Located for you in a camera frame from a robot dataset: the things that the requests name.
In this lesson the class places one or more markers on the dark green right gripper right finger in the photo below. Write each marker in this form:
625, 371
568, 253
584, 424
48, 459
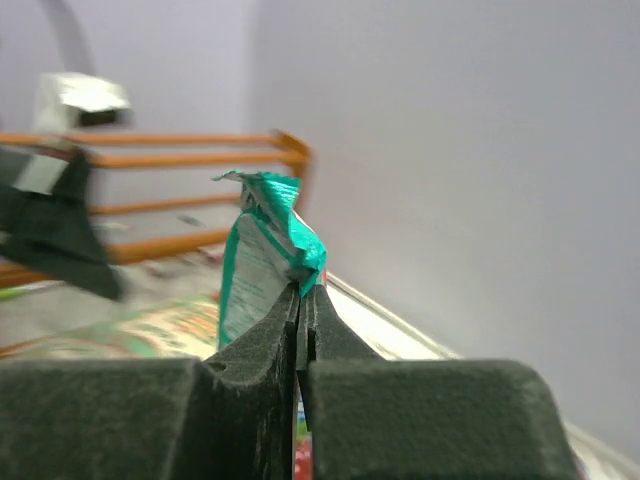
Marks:
371, 418

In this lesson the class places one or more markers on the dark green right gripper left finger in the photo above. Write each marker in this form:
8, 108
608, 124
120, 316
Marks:
150, 410

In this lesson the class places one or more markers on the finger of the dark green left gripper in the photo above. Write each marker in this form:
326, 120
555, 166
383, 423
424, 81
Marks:
51, 232

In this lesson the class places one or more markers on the green illustrated paper bag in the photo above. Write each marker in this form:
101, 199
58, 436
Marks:
150, 325

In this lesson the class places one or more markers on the teal snack packet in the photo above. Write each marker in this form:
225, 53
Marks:
268, 248

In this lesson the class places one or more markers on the orange wooden rack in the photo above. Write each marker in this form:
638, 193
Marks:
161, 152

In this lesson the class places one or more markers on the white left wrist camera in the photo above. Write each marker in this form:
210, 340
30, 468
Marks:
69, 101

